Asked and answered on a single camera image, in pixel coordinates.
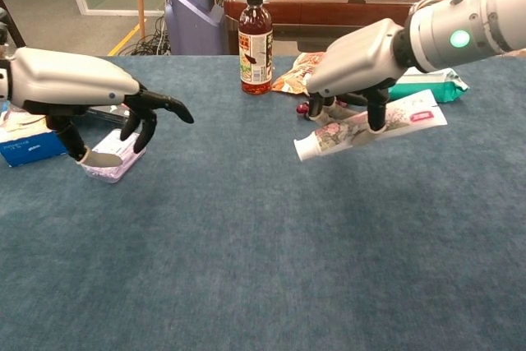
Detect white floral toothpaste tube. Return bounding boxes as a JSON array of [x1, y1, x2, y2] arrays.
[[293, 89, 449, 162]]

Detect green wet wipes pack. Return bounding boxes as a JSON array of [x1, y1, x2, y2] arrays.
[[388, 67, 470, 104]]

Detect brown mahjong table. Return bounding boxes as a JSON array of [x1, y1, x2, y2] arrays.
[[224, 0, 468, 56]]

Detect orange snack pouch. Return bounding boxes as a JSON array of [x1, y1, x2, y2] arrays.
[[270, 51, 330, 95]]

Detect blue felt table mat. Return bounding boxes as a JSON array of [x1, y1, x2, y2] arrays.
[[0, 54, 526, 351]]

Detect black chair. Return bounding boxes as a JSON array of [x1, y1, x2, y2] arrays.
[[0, 7, 25, 48]]

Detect tangled black floor cables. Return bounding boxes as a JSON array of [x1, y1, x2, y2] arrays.
[[129, 17, 172, 56]]

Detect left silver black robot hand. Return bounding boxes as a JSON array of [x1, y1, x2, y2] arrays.
[[7, 47, 195, 167]]

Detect clear plastic small box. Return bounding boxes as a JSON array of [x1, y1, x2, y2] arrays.
[[80, 128, 147, 185]]

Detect dark tea bottle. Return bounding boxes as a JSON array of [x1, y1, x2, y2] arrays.
[[238, 0, 274, 95]]

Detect blue cookie box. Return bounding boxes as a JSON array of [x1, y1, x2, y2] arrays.
[[0, 99, 69, 169]]

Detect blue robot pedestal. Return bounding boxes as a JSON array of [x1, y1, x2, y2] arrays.
[[164, 0, 227, 56]]

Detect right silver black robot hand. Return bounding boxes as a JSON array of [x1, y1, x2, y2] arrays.
[[306, 18, 406, 132]]

